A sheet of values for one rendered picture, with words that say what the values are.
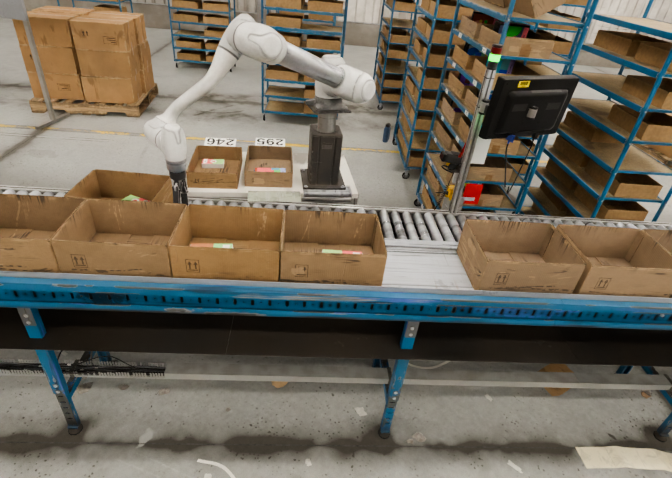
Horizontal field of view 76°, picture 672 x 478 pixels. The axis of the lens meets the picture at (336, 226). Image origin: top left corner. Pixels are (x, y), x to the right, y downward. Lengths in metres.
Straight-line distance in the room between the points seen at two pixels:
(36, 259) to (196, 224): 0.57
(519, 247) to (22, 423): 2.42
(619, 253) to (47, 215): 2.49
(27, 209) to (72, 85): 4.22
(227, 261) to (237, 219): 0.29
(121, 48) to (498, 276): 5.02
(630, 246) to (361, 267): 1.30
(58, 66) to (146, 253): 4.73
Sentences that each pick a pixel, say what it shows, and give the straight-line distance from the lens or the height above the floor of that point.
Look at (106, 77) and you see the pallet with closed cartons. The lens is 6.04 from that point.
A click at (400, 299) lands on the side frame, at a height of 0.90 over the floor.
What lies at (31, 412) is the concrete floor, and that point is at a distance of 2.67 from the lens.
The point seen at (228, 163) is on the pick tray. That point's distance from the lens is 2.87.
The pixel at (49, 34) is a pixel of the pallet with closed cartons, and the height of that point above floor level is 0.87.
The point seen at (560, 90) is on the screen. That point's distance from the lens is 2.46.
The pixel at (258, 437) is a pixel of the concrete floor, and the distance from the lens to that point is 2.31.
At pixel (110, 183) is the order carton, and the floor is 0.84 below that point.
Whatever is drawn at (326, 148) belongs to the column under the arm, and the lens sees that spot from 2.54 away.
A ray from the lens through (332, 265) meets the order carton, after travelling 1.60.
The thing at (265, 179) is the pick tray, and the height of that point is 0.80.
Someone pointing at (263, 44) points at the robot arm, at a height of 1.63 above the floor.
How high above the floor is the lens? 1.98
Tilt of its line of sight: 33 degrees down
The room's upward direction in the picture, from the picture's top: 6 degrees clockwise
